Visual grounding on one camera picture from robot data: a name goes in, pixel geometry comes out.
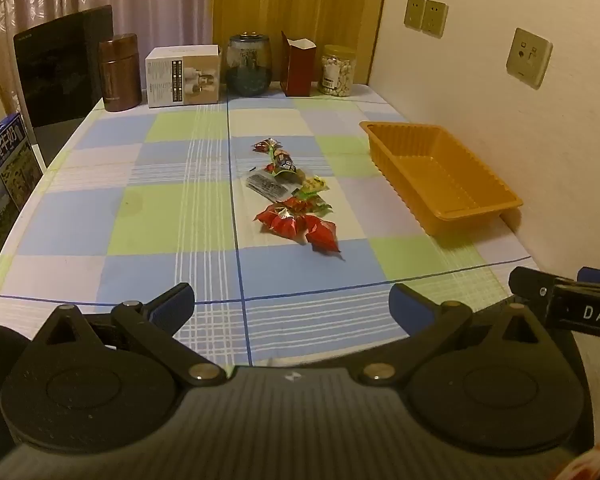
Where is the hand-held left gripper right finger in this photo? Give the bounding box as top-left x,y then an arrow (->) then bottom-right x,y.
359,283 -> 556,387

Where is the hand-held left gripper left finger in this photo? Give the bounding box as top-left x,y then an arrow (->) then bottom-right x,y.
30,282 -> 227,388

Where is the red snack packet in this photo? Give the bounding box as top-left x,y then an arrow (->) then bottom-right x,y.
254,199 -> 306,237
300,215 -> 342,254

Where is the orange plastic tray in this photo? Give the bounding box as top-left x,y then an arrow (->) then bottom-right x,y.
359,121 -> 524,237

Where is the black white striped snack packet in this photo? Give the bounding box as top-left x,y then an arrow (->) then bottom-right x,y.
245,170 -> 299,202

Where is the yellow snack packet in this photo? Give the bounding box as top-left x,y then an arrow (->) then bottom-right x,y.
300,175 -> 329,197

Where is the dark snack packet green end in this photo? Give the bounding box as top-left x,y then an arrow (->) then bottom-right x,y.
265,149 -> 301,178

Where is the checkered tablecloth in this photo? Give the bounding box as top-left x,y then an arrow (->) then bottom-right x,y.
0,82 -> 538,367

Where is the red patterned cloth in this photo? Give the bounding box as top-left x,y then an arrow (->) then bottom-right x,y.
555,441 -> 600,480

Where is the blue milk carton box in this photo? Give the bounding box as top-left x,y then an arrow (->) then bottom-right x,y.
0,112 -> 44,211

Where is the white cardboard box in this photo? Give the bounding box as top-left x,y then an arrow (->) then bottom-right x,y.
145,45 -> 222,109

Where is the brown cylindrical canister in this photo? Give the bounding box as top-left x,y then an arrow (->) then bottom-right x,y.
98,33 -> 142,112

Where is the dark glass jar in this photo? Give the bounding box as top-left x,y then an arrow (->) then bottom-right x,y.
225,32 -> 272,96

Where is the clear plastic jar of nuts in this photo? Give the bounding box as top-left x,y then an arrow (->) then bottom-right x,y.
318,45 -> 357,97

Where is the black flat panel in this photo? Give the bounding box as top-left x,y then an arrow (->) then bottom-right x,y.
13,5 -> 114,167

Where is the open red carton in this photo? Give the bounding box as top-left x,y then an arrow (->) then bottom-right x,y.
281,31 -> 317,98

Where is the yellow curtain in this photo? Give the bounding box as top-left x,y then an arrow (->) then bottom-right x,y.
207,0 -> 392,86

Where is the large wall socket plate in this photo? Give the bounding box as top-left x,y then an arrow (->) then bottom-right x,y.
506,27 -> 554,90

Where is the wall socket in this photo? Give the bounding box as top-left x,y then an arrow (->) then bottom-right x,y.
404,0 -> 427,31
422,0 -> 449,37

